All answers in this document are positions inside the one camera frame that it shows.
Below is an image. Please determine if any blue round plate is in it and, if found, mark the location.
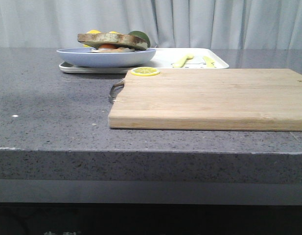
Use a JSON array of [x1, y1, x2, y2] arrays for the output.
[[57, 47, 156, 68]]

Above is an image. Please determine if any bread slice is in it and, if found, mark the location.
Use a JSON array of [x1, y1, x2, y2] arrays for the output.
[[77, 33, 148, 50], [90, 47, 135, 53]]

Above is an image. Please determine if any white rectangular tray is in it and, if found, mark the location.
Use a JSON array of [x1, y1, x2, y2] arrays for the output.
[[59, 48, 229, 74]]

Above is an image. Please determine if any lemon slice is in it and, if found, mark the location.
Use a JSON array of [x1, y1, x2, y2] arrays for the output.
[[130, 67, 160, 76]]

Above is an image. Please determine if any yellow plastic fork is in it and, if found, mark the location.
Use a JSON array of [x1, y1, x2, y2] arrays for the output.
[[171, 54, 194, 68]]

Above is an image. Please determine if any yellow plastic knife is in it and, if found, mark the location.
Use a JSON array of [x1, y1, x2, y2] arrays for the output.
[[203, 56, 216, 69]]

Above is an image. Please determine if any fried egg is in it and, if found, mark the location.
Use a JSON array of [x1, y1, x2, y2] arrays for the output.
[[96, 44, 128, 53]]

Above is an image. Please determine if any wooden cutting board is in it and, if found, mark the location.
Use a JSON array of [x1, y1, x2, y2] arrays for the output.
[[108, 69, 302, 131]]

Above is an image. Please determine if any green lime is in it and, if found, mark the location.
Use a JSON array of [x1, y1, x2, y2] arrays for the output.
[[128, 30, 151, 47]]

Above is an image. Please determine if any right yellow lemon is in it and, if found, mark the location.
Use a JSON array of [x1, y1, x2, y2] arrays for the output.
[[108, 31, 120, 34]]

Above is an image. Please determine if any yellow lemon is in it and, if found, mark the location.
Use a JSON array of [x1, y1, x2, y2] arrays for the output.
[[108, 31, 120, 34], [83, 29, 101, 47]]

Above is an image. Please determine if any left yellow lemon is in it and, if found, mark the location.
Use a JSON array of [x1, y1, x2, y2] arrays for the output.
[[83, 29, 101, 47]]

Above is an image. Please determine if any grey curtain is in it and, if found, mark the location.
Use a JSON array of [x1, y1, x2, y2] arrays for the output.
[[0, 0, 302, 49]]

